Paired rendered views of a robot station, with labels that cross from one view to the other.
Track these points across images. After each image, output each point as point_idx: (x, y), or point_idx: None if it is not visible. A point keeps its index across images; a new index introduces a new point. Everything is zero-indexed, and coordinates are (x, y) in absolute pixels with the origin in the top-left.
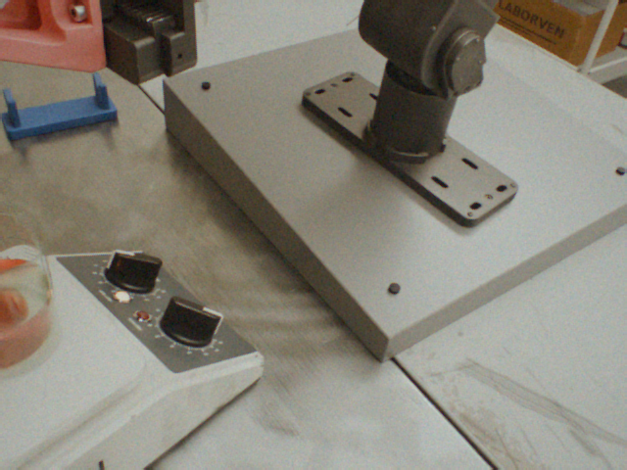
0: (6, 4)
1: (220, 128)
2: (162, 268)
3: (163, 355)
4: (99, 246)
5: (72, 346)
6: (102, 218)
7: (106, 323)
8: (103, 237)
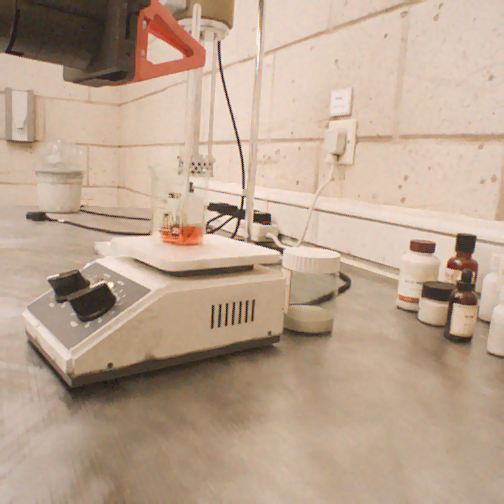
0: (151, 62)
1: None
2: (60, 339)
3: (97, 266)
4: (105, 422)
5: (146, 242)
6: (90, 450)
7: (126, 243)
8: (97, 429)
